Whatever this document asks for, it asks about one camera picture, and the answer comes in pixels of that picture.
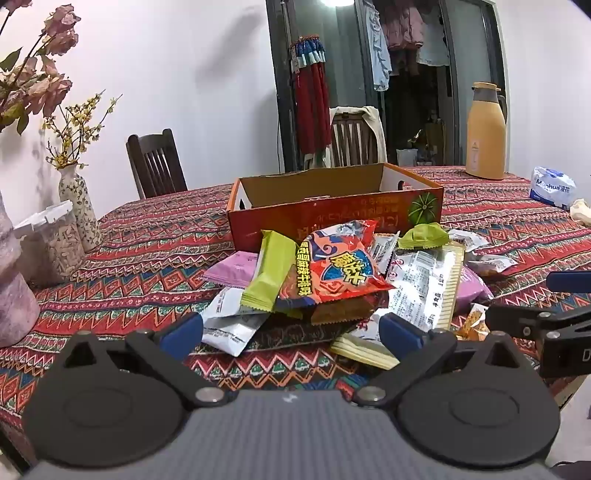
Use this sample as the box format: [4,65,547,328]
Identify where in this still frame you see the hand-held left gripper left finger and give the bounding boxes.
[58,312,230,407]

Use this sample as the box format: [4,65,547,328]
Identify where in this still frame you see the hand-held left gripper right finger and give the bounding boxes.
[353,313,525,407]

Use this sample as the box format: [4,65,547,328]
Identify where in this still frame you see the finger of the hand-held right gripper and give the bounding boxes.
[485,304,591,344]
[545,271,591,294]

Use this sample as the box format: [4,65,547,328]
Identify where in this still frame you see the silver snack packet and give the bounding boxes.
[201,286,271,357]

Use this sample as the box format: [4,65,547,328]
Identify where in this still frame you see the pink snack packet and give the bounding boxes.
[203,251,259,287]

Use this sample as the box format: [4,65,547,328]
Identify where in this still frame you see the red snack packet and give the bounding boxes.
[276,220,398,311]

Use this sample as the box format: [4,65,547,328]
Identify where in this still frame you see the small green snack packet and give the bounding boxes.
[398,222,450,250]

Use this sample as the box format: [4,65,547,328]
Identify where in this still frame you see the long green snack packet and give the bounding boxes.
[241,230,298,311]

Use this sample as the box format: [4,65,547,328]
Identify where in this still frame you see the orange cardboard box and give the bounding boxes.
[227,162,445,254]

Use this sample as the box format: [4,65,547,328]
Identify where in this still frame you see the small orange snack packet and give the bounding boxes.
[455,304,490,341]

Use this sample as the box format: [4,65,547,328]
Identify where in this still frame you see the clear cream-edged snack packet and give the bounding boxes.
[387,242,466,332]
[330,310,432,371]

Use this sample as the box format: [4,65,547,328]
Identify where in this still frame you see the purple snack packet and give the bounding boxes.
[455,265,495,315]

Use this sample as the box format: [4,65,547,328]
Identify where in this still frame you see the small clear snack packet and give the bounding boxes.
[466,254,518,277]
[450,229,488,252]

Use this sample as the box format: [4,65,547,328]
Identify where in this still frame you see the brown snack packet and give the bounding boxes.
[310,288,393,326]

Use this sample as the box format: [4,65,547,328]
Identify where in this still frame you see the cream crumpled object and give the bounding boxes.
[570,198,591,227]

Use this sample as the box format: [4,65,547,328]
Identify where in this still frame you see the small white snack packet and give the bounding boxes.
[372,232,400,273]

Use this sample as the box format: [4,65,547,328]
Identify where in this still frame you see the red patterned tablecloth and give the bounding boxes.
[0,165,591,457]

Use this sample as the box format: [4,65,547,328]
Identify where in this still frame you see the blue white tissue pack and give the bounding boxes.
[530,166,578,210]

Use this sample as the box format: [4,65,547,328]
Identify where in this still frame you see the floral ceramic vase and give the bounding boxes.
[58,165,103,254]

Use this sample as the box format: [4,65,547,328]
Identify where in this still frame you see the yellow thermos jug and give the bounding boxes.
[465,82,509,181]

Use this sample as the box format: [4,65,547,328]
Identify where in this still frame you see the dark wooden chair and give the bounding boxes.
[126,128,188,200]

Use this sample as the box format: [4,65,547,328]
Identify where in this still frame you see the large pink vase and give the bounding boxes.
[0,189,41,349]

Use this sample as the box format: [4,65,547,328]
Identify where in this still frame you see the brown wooden chair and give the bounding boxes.
[329,111,384,169]

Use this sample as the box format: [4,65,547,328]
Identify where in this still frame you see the yellow flower branches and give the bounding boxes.
[42,91,123,171]

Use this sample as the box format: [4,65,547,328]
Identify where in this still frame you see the red hanging tassels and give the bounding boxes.
[288,36,332,155]

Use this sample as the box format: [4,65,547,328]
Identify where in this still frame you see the white hanging garment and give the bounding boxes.
[416,4,451,68]

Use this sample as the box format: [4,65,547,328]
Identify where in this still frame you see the dark sliding glass door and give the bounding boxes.
[265,0,511,172]

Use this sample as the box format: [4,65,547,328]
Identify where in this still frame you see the pink artificial flowers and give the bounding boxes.
[0,0,81,134]

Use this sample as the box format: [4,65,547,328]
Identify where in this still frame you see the light blue hanging shirt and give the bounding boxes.
[362,2,393,92]

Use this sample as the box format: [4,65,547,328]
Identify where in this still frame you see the pink hanging garments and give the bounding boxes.
[381,0,426,51]

